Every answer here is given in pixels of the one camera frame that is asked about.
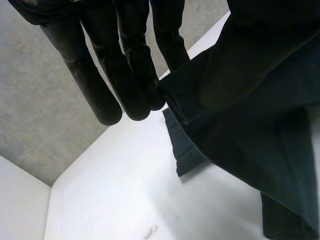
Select dark blue shorts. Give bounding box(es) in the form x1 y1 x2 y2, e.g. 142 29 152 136
158 33 320 240

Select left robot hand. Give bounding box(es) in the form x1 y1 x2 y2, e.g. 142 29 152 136
6 0 320 127

